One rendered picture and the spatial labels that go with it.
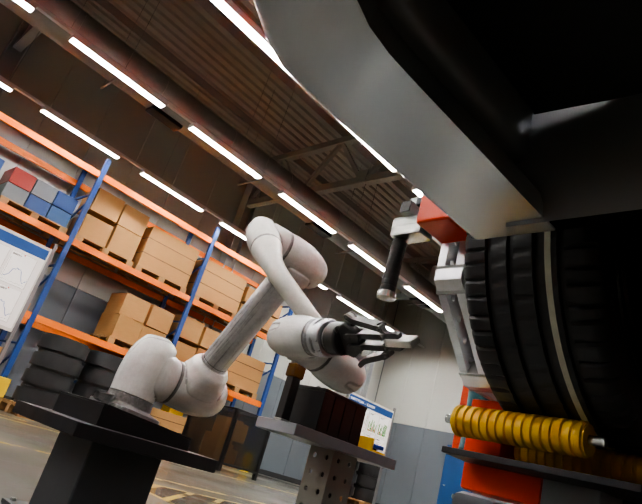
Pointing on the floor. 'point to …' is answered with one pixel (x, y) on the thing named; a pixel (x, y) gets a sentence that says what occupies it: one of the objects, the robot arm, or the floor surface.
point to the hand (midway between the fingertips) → (401, 341)
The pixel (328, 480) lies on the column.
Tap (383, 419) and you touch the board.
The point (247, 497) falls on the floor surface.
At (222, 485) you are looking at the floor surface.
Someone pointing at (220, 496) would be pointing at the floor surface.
